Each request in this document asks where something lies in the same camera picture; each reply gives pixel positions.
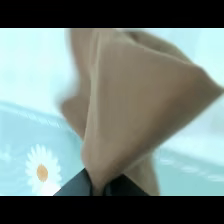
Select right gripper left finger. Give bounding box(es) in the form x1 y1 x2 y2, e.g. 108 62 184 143
53 167 93 197

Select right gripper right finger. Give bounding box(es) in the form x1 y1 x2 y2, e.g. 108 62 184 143
104 173 150 197

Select brown shirt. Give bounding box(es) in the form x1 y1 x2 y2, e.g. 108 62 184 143
59 28 224 197

